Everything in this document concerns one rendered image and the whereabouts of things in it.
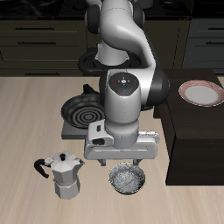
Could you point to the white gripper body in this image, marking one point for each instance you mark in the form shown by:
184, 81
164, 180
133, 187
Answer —
125, 152

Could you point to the dark grey stove plate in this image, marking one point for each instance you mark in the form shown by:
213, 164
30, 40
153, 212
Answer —
71, 133

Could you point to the dark kitchen cupboard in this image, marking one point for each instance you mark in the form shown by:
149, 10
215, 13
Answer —
43, 49

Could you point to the silver moka pot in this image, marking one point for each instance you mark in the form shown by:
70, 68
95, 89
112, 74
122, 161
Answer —
66, 175

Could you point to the black frying pan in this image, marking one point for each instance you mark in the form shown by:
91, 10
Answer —
78, 112

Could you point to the white plate with red rim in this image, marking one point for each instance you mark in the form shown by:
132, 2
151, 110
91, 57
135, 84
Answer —
201, 93

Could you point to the grey speckled bowl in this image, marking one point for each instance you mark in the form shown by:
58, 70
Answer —
127, 178

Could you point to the black kitchen countertop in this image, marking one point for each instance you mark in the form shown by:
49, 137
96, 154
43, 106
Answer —
38, 8

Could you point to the flat black base plate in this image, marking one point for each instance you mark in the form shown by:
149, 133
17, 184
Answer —
85, 64

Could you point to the grey kitchen cupboard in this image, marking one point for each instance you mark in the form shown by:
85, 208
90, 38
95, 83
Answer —
204, 43

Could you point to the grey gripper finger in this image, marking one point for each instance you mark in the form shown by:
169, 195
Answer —
137, 161
102, 162

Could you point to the dark wooden cabinet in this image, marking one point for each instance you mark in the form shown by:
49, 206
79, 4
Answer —
195, 131

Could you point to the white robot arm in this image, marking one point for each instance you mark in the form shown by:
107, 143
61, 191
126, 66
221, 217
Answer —
122, 96

